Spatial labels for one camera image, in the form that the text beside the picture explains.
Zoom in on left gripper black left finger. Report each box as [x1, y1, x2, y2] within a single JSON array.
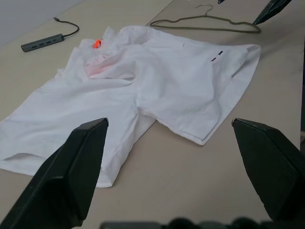
[[0, 117, 109, 229]]

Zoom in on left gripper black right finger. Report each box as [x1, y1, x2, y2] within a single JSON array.
[[231, 117, 305, 222]]

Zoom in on olive green wire hanger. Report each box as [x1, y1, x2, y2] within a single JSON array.
[[150, 4, 262, 33]]

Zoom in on white shorts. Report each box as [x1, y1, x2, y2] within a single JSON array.
[[0, 25, 262, 189]]

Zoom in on grey USB hub with cable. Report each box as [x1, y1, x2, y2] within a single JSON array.
[[20, 17, 80, 52]]

